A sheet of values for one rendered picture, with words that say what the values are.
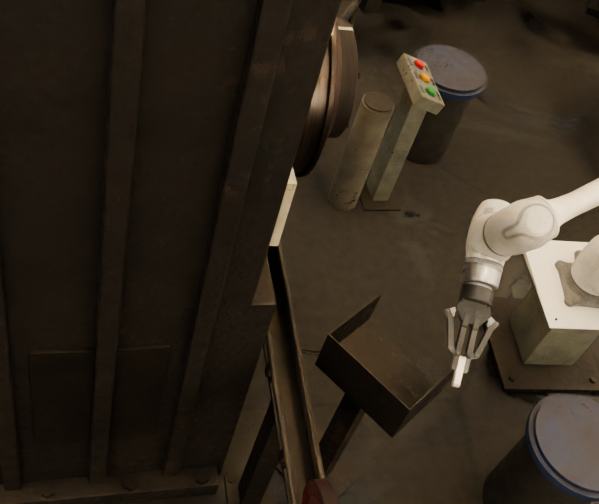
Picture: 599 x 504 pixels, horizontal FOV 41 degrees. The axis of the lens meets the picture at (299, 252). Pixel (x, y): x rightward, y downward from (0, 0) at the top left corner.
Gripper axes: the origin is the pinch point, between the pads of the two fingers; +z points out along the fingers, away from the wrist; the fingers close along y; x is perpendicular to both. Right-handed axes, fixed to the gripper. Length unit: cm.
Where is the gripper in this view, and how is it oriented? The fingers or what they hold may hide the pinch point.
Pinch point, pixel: (458, 371)
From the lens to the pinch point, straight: 190.9
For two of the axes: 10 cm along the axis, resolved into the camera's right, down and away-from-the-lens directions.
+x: 0.0, -2.1, -9.8
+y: -9.6, -2.6, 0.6
